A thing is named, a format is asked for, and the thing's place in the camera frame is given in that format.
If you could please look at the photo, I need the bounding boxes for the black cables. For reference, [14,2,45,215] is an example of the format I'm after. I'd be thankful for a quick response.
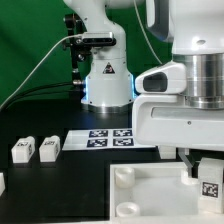
[0,81,84,113]

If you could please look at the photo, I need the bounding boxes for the white cable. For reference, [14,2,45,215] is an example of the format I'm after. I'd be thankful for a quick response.
[0,33,84,111]

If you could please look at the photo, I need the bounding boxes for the white block left edge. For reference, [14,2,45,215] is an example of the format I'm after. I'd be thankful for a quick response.
[0,173,5,196]

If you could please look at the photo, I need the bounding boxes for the white square tabletop tray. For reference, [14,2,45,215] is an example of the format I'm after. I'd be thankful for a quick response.
[109,162,224,224]

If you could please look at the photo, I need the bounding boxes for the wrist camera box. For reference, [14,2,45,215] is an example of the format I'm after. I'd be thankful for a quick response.
[135,61,187,94]

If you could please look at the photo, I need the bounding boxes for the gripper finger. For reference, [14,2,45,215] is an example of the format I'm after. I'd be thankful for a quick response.
[177,148,193,177]

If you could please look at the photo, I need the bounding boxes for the marker sheet with tags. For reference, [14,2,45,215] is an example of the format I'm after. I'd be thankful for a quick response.
[62,128,152,151]

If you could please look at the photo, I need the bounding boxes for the black camera stand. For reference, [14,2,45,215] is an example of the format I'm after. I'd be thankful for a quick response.
[62,13,90,100]

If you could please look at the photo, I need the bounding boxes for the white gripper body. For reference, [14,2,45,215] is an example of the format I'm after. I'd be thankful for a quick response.
[132,94,224,151]

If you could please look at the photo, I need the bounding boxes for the black camera on stand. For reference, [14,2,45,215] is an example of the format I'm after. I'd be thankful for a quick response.
[81,32,116,47]

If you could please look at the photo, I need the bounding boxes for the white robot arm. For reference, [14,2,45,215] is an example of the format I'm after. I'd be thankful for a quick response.
[64,0,224,151]

